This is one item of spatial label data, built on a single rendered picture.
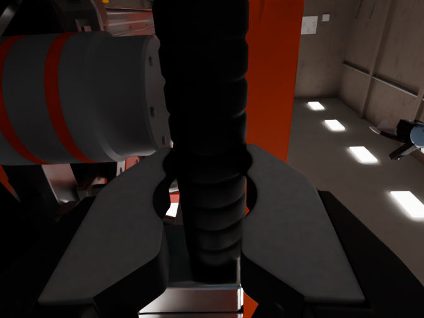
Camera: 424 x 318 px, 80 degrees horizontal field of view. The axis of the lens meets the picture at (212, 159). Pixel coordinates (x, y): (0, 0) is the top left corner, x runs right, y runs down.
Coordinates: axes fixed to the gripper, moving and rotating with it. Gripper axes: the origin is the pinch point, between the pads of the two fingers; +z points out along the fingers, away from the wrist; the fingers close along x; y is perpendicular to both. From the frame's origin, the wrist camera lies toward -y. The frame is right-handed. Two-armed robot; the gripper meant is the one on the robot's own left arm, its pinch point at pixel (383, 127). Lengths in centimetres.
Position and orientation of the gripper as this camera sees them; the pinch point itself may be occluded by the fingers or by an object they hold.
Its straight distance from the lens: 132.5
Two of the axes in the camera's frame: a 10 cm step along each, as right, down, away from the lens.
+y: 0.8, -8.8, -4.7
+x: -9.8, 0.3, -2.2
